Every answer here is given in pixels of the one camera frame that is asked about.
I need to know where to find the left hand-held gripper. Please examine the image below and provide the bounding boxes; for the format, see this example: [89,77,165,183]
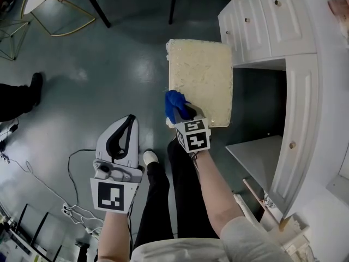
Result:
[89,114,145,216]

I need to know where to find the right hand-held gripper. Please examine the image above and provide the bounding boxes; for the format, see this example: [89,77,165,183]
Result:
[166,104,213,154]

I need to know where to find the blue cloth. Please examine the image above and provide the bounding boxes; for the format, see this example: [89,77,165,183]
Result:
[164,90,192,120]

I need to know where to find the cream cushioned seat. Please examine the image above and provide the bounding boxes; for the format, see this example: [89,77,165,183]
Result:
[165,38,234,128]

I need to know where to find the person's left forearm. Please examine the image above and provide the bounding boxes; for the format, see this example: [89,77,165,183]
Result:
[97,210,132,262]

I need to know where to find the person's right forearm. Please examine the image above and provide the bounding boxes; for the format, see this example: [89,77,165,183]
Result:
[194,148,246,240]

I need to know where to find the person's white shoe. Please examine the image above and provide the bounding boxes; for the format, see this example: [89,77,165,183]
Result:
[143,150,160,166]

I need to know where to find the person's right leg black trousers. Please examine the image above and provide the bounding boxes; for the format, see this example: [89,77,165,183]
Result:
[166,138,219,240]

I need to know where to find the person's leg black trousers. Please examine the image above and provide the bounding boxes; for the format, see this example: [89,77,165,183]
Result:
[166,138,219,240]
[133,161,175,248]

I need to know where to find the person's left leg black trousers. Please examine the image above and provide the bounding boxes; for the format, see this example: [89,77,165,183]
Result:
[133,161,175,248]

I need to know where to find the person's white shirt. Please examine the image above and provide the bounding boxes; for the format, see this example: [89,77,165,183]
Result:
[130,216,294,262]

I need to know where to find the white dressing table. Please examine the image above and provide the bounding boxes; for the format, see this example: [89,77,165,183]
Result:
[217,0,349,262]

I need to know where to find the black table leg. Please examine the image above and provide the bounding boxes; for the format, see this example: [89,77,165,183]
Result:
[168,0,178,26]
[83,0,112,29]

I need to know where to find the black cable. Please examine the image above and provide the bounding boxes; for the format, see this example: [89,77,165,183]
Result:
[67,148,97,210]

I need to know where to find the white cable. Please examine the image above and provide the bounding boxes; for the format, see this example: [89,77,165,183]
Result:
[0,151,105,236]

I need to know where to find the black metal frame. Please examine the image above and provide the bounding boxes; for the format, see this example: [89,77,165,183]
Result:
[15,203,64,259]

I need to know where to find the gold wire frame stand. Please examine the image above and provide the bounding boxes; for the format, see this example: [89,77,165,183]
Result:
[0,16,31,62]

